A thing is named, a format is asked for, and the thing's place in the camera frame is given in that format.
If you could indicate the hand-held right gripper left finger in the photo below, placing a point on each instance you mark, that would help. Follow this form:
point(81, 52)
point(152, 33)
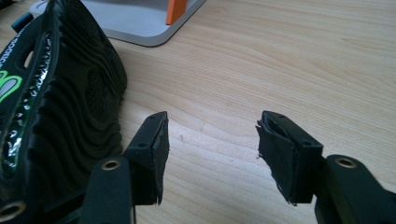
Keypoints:
point(149, 155)

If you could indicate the orange block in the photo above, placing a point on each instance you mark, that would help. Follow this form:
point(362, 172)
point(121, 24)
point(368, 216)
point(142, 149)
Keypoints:
point(176, 11)

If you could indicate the teal small object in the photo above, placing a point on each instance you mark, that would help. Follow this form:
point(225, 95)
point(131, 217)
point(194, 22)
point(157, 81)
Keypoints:
point(22, 21)

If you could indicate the grey flat stand base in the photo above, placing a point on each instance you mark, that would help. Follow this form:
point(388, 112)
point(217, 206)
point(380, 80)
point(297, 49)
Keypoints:
point(137, 21)

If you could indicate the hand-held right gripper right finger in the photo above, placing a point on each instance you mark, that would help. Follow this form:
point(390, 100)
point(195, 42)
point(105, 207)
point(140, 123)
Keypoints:
point(291, 161)

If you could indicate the black slipper with green logo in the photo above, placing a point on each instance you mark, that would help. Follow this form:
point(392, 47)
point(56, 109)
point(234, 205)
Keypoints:
point(71, 102)

